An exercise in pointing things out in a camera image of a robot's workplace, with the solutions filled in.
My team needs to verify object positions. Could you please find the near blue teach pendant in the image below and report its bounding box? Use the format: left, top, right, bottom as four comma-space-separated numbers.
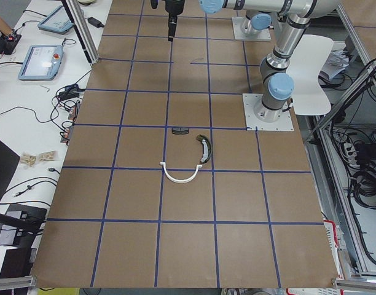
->
18, 45, 64, 81

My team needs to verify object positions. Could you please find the white plastic chair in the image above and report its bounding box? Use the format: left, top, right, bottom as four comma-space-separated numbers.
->
286, 34, 334, 116

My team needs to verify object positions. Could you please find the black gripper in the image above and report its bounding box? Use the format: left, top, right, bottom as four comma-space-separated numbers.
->
150, 0, 185, 42

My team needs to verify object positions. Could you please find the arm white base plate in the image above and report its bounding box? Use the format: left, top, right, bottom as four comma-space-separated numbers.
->
232, 17, 271, 42
242, 93, 294, 132

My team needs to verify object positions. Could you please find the aluminium frame post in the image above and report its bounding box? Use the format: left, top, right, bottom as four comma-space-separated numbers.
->
61, 0, 99, 65

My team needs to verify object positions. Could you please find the olive curved brake shoe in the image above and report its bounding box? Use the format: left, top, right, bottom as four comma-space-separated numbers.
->
196, 135, 213, 164

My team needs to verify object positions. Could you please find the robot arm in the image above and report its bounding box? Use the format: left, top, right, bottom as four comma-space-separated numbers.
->
165, 1, 272, 42
199, 0, 340, 123

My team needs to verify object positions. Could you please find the blue teach pendant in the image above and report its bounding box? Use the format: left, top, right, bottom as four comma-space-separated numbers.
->
18, 45, 64, 81
37, 5, 72, 34

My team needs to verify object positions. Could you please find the dark grey brake pad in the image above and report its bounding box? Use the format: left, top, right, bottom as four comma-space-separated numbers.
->
171, 127, 189, 135

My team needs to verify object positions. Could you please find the black power adapter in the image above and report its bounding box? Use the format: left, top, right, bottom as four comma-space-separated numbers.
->
87, 17, 104, 28

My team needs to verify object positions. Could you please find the white curved plastic bracket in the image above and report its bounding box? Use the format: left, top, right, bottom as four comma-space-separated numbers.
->
159, 162, 203, 185

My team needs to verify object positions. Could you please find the far blue teach pendant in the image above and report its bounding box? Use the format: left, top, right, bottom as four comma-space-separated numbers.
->
37, 5, 72, 34

